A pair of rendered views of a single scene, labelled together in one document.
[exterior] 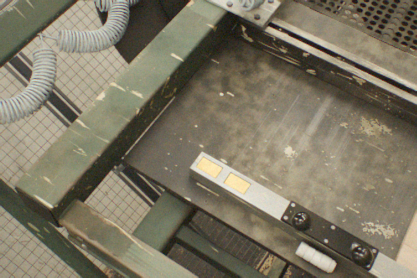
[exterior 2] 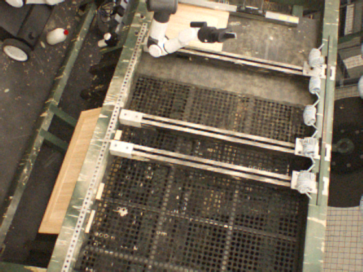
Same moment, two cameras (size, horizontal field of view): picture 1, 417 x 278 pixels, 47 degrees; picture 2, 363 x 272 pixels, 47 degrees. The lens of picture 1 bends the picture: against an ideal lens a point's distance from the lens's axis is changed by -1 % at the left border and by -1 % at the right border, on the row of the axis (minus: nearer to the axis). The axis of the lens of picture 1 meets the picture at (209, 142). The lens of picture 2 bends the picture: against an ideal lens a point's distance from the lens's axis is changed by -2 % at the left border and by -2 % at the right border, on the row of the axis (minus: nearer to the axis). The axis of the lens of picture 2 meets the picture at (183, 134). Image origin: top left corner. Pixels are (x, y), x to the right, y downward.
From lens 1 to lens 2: 277 cm
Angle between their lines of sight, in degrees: 57
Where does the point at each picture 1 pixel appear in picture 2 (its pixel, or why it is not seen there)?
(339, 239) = (247, 10)
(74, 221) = not seen: outside the picture
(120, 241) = not seen: outside the picture
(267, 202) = (271, 15)
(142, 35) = (352, 109)
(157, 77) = (325, 30)
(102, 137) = (327, 8)
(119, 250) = not seen: outside the picture
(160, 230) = (295, 10)
